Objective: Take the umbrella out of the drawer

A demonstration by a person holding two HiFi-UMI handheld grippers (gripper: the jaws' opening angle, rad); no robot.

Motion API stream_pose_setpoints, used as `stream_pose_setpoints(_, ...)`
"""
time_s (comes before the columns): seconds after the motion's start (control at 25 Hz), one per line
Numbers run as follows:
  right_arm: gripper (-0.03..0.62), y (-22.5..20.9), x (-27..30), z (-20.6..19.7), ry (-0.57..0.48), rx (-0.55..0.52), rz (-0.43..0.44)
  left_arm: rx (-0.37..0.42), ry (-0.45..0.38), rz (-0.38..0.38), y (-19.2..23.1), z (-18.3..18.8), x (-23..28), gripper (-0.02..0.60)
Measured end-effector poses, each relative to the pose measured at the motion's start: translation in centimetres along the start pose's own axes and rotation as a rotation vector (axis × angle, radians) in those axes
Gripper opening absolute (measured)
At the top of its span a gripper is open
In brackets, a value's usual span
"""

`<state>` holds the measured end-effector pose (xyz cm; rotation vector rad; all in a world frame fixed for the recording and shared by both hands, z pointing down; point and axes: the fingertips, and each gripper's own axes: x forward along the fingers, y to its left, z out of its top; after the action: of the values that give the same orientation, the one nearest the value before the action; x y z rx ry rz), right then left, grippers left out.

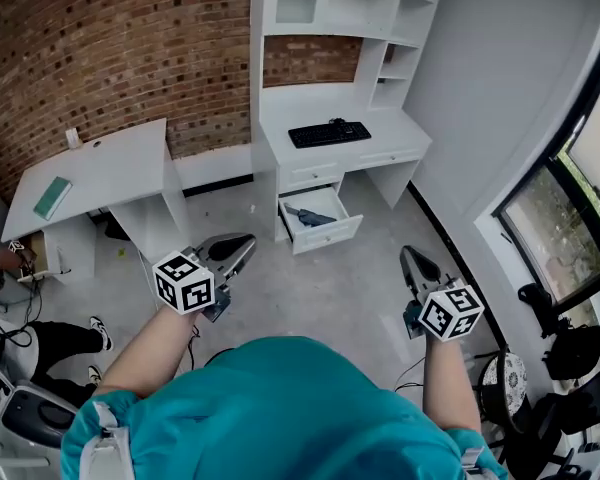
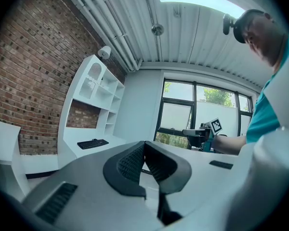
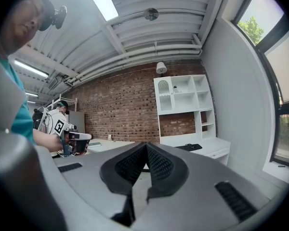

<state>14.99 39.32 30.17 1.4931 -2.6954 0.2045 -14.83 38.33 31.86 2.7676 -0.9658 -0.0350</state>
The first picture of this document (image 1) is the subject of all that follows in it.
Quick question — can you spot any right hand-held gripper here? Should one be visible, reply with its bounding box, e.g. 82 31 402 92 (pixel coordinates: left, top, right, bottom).
400 245 484 343

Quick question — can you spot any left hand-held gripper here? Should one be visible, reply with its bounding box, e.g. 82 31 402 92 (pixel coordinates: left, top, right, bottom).
152 232 257 324

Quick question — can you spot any blue object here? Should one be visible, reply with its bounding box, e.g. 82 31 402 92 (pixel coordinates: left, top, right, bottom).
284 202 339 229

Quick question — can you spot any person's right forearm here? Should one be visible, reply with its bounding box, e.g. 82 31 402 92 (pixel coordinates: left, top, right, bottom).
422 335 484 434

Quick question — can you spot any person's left forearm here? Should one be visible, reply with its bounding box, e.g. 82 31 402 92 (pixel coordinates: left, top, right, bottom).
95 307 201 399

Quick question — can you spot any small white closed drawer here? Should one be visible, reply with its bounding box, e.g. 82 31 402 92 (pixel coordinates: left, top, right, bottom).
285 161 342 189

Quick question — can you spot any wide white closed drawer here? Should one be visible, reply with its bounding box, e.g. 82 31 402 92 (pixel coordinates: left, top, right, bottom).
357 148 425 168

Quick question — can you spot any white desk with hutch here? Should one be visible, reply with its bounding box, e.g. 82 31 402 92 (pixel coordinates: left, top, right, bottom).
249 0 449 257

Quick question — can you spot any white writing desk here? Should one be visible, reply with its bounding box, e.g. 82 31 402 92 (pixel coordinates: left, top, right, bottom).
0 117 191 285

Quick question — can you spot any round patterned stool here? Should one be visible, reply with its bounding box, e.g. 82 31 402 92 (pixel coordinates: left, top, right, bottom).
474 350 531 437

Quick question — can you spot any black framed window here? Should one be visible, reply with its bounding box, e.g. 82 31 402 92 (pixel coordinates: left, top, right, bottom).
494 42 600 317

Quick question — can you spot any black keyboard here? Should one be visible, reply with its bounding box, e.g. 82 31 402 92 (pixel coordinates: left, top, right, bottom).
287 120 372 150

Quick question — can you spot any person's teal shirt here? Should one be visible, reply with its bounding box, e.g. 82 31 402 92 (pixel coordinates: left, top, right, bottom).
59 336 509 480

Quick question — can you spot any black backpack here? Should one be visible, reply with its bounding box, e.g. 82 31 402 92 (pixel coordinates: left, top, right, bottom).
542 322 600 382

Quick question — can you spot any green book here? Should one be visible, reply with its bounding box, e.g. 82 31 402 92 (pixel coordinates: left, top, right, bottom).
33 175 74 221

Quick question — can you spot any wooden box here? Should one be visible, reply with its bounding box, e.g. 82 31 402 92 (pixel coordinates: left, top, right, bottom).
15 231 51 284

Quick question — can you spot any black office chair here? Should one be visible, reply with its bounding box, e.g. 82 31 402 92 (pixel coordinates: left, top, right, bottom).
522 367 600 480

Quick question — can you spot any white grey machine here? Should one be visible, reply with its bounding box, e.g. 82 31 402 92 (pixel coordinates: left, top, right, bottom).
0 347 81 480

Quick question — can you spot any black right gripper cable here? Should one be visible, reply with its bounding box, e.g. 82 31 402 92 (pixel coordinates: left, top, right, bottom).
393 356 430 393

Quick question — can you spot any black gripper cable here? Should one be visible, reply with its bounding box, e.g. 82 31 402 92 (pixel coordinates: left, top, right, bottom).
186 323 202 370
393 356 430 393

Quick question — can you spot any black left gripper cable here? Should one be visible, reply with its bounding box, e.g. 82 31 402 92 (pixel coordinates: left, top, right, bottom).
186 323 202 370

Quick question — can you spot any black camera bag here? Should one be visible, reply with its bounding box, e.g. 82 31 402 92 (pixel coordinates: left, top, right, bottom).
517 282 564 339

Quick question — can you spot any grey shoulder strap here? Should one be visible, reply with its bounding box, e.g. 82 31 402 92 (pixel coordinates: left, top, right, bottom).
78 400 134 480
459 445 486 475

